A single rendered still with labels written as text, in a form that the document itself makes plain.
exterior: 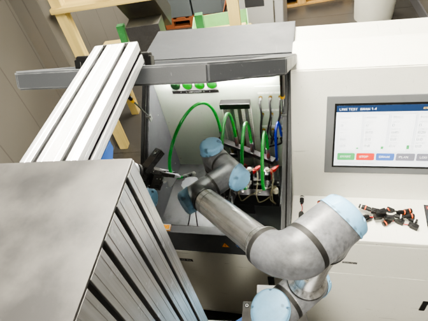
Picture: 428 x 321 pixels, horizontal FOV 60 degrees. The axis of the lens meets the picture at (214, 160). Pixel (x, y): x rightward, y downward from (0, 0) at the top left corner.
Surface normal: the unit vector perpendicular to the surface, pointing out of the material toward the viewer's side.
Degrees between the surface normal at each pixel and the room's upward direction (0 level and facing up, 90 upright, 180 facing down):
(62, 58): 90
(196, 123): 90
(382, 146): 76
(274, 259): 47
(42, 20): 90
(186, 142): 90
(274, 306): 8
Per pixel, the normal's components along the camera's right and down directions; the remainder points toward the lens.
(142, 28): -0.06, 0.72
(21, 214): -0.17, -0.69
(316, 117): -0.22, 0.54
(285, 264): -0.44, 0.21
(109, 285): 0.98, -0.04
